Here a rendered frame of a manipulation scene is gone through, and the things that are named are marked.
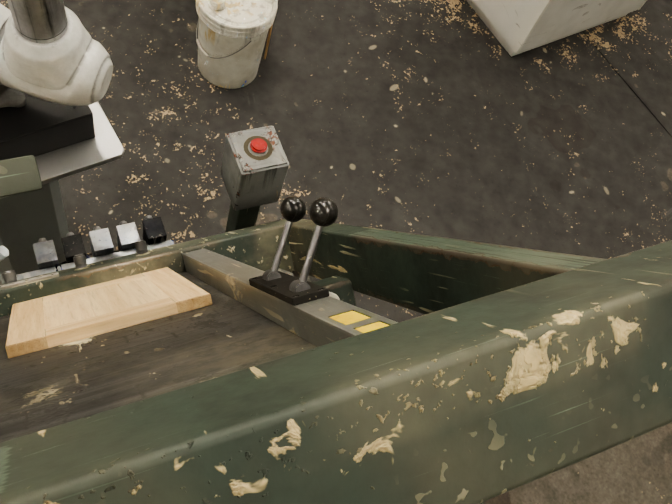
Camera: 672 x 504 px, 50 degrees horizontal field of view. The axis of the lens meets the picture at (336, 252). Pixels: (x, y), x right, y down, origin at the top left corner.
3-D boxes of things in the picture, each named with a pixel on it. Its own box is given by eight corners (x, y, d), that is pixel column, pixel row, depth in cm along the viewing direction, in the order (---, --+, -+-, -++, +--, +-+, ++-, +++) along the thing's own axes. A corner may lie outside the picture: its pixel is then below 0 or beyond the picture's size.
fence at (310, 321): (208, 265, 159) (204, 248, 158) (422, 367, 71) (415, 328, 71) (185, 271, 157) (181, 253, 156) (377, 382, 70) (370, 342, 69)
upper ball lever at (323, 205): (305, 298, 96) (335, 202, 97) (315, 303, 93) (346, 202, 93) (279, 291, 95) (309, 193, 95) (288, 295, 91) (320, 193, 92)
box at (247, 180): (263, 165, 190) (273, 123, 174) (278, 203, 185) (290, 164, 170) (219, 174, 185) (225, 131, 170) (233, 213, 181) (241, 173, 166)
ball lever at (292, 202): (277, 287, 107) (304, 200, 108) (285, 290, 104) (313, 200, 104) (253, 280, 106) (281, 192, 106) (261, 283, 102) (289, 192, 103)
